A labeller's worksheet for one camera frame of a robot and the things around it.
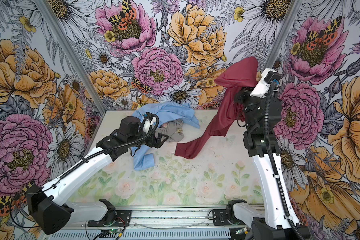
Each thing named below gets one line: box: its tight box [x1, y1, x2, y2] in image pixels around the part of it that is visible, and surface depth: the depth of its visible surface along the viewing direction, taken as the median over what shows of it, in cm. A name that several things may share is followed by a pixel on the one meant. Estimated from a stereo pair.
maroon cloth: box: [174, 57, 259, 159], surface depth 64 cm
